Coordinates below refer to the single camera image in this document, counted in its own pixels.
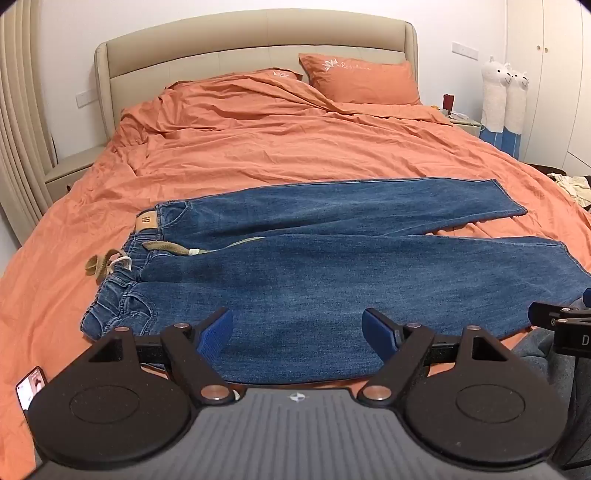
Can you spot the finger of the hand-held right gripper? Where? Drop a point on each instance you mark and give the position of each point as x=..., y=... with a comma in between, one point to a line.
x=542, y=316

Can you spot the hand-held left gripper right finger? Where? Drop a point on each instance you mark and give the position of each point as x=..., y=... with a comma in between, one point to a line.
x=376, y=330

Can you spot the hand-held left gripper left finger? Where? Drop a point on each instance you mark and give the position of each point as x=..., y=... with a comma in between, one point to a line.
x=214, y=331

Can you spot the blue denim pants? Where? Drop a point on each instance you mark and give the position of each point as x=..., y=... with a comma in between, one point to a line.
x=300, y=286

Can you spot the khaki fabric belt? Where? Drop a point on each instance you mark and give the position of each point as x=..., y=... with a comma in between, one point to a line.
x=159, y=246

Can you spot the dark grey cloth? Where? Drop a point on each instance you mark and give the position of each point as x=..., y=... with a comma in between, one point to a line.
x=561, y=383

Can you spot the pile of light clothes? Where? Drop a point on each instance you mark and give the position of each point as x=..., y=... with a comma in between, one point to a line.
x=572, y=187

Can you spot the smartphone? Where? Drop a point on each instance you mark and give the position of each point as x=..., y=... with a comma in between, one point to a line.
x=30, y=390

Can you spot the orange duvet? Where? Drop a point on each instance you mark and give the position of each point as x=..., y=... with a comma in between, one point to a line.
x=277, y=143

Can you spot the white nightstand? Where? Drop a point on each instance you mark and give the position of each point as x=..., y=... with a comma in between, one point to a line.
x=466, y=124

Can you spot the beige nightstand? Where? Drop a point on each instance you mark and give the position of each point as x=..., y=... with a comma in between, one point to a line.
x=74, y=173

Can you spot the white alpaca plush toy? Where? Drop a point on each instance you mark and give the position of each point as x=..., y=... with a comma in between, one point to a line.
x=493, y=94
x=516, y=101

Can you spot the dark red cup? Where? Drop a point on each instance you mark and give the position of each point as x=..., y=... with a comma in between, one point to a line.
x=448, y=104

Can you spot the white wardrobe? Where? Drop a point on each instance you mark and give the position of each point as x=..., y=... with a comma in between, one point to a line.
x=554, y=83

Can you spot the beige upholstered headboard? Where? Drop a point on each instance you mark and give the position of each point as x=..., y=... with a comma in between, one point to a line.
x=207, y=55

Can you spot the beige curtain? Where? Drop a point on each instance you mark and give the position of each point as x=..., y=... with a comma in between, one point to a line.
x=23, y=115

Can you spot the white wall switch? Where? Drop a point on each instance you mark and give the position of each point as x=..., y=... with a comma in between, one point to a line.
x=85, y=96

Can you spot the white wall socket panel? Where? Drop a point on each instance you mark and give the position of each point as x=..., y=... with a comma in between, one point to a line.
x=464, y=50

